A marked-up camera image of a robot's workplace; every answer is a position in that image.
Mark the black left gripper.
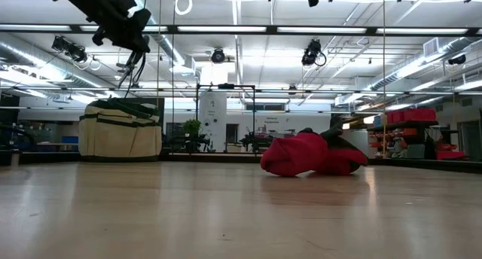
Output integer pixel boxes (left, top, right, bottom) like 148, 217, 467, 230
69, 0, 152, 53

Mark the red black gardening glove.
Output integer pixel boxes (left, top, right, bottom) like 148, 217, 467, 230
259, 126, 369, 178

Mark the beige green gardening bag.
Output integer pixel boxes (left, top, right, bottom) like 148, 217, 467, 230
78, 96, 163, 163

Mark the green potted background plant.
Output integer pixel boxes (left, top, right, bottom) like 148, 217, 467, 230
182, 118, 203, 154

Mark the red bin storage rack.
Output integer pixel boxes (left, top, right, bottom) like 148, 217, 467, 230
367, 107, 470, 162

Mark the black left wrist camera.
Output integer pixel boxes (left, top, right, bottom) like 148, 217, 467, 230
111, 0, 139, 11

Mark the tan hanging cord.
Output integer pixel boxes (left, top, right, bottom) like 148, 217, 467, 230
381, 0, 387, 158
155, 0, 163, 109

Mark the black overhead frame bar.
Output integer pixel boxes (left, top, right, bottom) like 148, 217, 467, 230
0, 23, 482, 37

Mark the white hanging ring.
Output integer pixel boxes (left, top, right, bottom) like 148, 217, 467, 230
174, 0, 194, 17

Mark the black ceiling camera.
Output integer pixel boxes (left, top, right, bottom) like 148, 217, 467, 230
447, 53, 468, 66
51, 35, 88, 63
300, 38, 328, 69
209, 47, 227, 65

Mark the black wall board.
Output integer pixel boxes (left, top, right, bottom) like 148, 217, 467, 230
148, 96, 166, 133

